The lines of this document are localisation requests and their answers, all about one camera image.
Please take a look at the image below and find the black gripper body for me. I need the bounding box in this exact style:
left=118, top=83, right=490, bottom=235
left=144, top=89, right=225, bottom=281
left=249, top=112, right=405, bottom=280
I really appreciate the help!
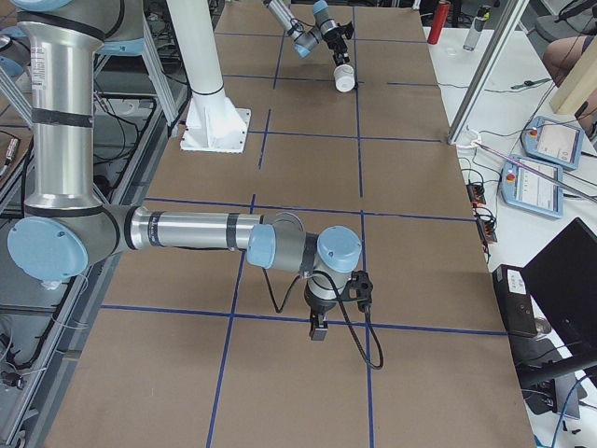
left=325, top=30, right=347, bottom=55
left=304, top=287, right=336, bottom=321

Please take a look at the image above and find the white smiley face mug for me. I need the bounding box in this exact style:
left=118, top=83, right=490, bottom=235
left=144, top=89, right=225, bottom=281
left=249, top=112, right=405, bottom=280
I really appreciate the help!
left=333, top=63, right=355, bottom=93

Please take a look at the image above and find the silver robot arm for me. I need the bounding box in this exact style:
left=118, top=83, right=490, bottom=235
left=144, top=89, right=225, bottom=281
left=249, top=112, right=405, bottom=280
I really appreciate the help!
left=7, top=1, right=370, bottom=341
left=263, top=0, right=354, bottom=66

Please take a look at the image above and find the red bottle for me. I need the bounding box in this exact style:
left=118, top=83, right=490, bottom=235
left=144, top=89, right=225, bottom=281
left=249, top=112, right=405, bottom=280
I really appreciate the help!
left=427, top=0, right=451, bottom=45

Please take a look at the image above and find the grey water bottle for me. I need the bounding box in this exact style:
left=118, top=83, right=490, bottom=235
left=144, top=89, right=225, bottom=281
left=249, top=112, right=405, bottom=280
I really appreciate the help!
left=463, top=5, right=492, bottom=52

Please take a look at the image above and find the orange black power strip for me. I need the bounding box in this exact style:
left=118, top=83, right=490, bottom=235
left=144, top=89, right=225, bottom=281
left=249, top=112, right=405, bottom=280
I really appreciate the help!
left=466, top=182, right=497, bottom=246

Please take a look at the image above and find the black box device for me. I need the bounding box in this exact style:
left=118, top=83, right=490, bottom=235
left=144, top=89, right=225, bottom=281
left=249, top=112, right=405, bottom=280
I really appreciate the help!
left=493, top=264, right=537, bottom=338

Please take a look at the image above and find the near teach pendant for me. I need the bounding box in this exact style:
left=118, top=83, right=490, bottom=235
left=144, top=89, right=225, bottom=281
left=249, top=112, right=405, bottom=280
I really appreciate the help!
left=500, top=156, right=563, bottom=218

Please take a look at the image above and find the teach pendant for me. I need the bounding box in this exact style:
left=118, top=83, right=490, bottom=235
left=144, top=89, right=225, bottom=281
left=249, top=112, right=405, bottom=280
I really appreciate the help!
left=522, top=116, right=585, bottom=171
left=500, top=156, right=563, bottom=218

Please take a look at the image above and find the far teach pendant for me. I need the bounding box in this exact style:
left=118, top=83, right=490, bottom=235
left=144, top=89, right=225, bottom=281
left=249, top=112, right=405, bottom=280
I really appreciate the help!
left=522, top=116, right=585, bottom=171

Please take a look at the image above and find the black laptop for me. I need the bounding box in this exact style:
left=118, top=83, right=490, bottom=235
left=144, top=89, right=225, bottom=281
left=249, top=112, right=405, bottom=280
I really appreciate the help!
left=518, top=217, right=596, bottom=387

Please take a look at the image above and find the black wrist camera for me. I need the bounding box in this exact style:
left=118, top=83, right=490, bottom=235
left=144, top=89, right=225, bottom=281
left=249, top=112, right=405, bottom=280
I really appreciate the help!
left=338, top=21, right=354, bottom=39
left=340, top=271, right=373, bottom=314

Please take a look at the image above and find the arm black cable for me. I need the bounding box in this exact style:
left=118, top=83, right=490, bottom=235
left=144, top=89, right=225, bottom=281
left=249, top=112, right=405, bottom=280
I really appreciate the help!
left=261, top=268, right=385, bottom=371

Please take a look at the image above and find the aluminium frame post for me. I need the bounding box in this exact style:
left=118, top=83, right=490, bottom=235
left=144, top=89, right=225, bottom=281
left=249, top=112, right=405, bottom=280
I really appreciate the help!
left=447, top=0, right=529, bottom=145

